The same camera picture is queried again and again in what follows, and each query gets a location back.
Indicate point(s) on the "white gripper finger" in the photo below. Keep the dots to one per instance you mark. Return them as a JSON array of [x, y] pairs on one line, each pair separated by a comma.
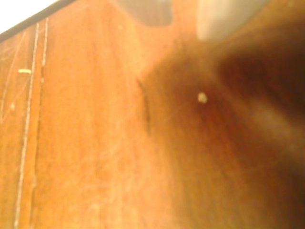
[[221, 16], [150, 12]]

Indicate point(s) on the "small cookie crumb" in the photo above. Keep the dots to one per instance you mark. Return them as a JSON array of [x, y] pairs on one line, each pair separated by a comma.
[[202, 97]]

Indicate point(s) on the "small pale sliver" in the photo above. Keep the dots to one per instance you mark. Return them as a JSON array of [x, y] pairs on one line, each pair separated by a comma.
[[25, 70]]

